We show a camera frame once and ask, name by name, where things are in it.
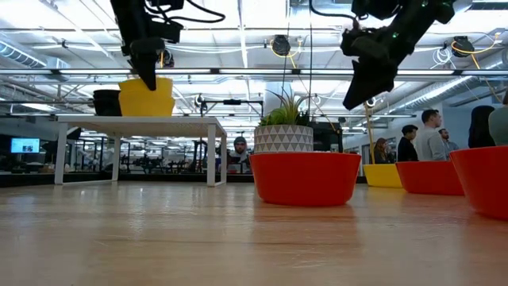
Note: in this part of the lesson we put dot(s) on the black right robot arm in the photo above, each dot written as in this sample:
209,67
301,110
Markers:
440,10

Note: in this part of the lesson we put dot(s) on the black patterned bowl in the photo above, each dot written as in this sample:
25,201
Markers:
107,111
107,102
107,93

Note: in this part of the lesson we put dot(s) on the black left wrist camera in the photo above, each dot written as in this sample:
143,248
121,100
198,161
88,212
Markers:
170,32

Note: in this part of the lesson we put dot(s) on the silver ventilation duct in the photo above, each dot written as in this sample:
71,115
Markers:
432,93

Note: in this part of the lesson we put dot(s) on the blue lit monitor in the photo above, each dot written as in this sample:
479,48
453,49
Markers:
24,145

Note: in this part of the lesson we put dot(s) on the monitor on black stand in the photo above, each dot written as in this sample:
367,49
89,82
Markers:
329,137

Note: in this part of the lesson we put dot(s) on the red plastic bowl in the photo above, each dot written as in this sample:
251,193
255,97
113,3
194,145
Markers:
484,178
305,178

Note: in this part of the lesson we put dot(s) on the potted succulent in patterned pot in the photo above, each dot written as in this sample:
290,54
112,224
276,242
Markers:
283,139

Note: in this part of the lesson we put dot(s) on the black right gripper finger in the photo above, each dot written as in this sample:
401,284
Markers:
369,85

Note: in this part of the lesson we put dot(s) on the red cup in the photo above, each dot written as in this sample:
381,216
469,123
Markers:
428,178

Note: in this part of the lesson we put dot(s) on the white perforated metal shelf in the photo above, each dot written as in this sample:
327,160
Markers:
139,126

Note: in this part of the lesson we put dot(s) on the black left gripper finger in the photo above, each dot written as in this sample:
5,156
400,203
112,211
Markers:
147,63

